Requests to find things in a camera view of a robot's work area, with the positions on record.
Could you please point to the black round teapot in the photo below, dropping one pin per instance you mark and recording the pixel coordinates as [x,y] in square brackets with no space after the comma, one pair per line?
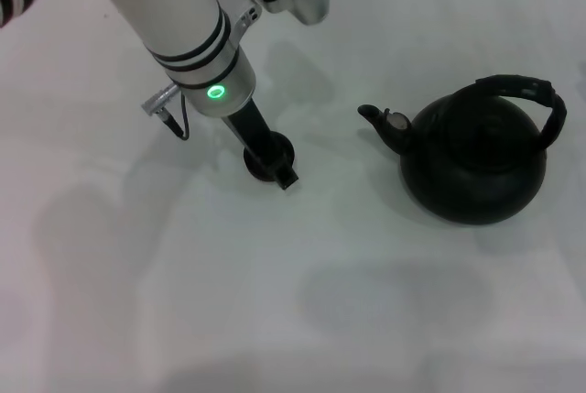
[471,182]

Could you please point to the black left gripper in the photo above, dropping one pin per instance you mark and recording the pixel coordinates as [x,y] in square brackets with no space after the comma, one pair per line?
[249,129]

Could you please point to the small dark teacup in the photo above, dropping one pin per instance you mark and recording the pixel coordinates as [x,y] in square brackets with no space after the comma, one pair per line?
[258,172]

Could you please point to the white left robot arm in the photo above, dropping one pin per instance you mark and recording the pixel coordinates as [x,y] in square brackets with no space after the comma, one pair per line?
[174,8]

